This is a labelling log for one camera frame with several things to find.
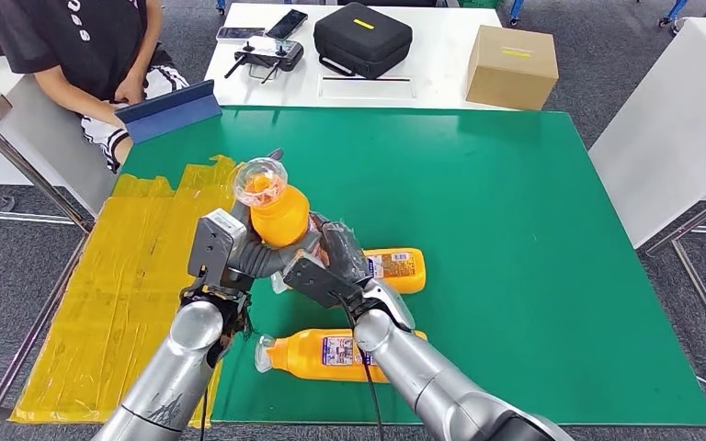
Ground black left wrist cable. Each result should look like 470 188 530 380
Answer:
198 386 210 441

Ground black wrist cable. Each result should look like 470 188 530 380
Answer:
198 386 210 441
327 290 386 441

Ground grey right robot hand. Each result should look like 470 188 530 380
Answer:
309 212 374 286

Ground brown cardboard box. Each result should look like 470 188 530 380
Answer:
465 25 560 112

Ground yellow plastic sheet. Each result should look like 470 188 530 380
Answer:
10 154 251 426

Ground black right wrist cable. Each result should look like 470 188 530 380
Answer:
327 290 386 441

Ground black drone remote controller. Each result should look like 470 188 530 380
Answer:
224 36 305 85

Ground black smartphone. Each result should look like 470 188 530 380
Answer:
266 8 309 40

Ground blue tablet case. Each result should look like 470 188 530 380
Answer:
115 79 224 146

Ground person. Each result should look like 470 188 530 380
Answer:
0 0 191 175

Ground steel frame legs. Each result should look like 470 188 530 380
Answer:
644 181 706 374

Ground person's left hand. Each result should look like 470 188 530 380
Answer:
113 68 147 106

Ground pale smartphone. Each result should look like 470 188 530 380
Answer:
215 27 268 42

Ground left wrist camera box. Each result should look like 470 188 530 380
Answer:
187 208 249 295

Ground orange detergent bottle clear cap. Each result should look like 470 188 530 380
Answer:
269 246 427 297
253 328 429 385
232 156 313 250

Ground metal table leg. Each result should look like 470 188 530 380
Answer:
0 233 89 408

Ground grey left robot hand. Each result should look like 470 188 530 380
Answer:
226 148 331 295

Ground white table with cable slot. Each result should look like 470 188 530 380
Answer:
204 3 514 111

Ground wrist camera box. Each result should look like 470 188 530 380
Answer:
282 252 368 310
187 208 249 295

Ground black zip carrying case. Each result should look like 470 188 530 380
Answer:
313 1 414 80

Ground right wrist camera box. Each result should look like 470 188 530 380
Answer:
282 252 368 310

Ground plain white table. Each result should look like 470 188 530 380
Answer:
587 17 706 250

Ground white table cable slot cover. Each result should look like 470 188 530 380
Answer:
318 75 418 100

